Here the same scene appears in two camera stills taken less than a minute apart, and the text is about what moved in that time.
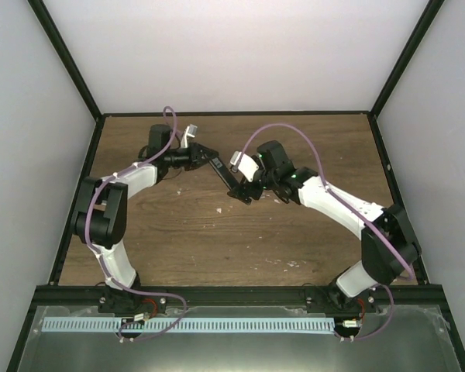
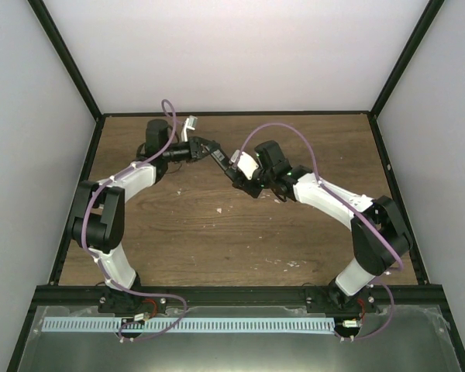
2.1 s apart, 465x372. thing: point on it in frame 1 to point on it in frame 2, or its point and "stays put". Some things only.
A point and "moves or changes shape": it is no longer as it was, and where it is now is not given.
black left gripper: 195,160 to 194,142
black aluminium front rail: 406,294 stays put
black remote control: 229,177 moves or changes shape
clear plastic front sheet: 394,339 stays put
